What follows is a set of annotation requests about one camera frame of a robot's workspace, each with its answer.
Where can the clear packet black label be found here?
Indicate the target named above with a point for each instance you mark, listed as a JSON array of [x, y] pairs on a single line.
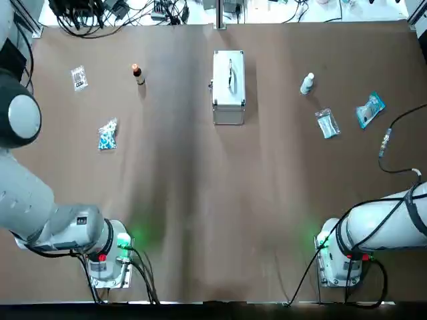
[[79, 78]]

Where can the aluminium frame post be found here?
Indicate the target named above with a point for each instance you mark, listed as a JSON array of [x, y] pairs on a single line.
[[219, 13]]

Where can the small white plastic bottle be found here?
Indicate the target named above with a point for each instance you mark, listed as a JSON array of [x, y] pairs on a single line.
[[307, 85]]

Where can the silver aluminium medicine box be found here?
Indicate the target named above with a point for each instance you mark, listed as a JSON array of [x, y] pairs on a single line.
[[221, 100]]

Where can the blue snack packet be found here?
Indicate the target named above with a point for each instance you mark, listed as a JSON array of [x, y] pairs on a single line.
[[368, 111]]

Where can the blue white capsule bag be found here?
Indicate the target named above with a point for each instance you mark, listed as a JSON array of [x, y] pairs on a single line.
[[107, 138]]

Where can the black network switch box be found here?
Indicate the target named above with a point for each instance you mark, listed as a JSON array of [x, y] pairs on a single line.
[[63, 7]]

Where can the brown bottle orange cap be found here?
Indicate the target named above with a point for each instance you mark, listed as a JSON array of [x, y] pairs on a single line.
[[139, 79]]

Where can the aluminium frame rail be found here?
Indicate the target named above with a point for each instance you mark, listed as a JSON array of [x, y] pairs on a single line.
[[33, 28], [417, 18]]

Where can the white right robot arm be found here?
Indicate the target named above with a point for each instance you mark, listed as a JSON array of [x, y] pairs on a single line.
[[373, 226]]

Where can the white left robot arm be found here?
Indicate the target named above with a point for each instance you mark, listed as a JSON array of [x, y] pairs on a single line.
[[26, 200]]

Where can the clear zip bag teal contents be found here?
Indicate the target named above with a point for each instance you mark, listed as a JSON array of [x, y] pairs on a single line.
[[328, 125]]

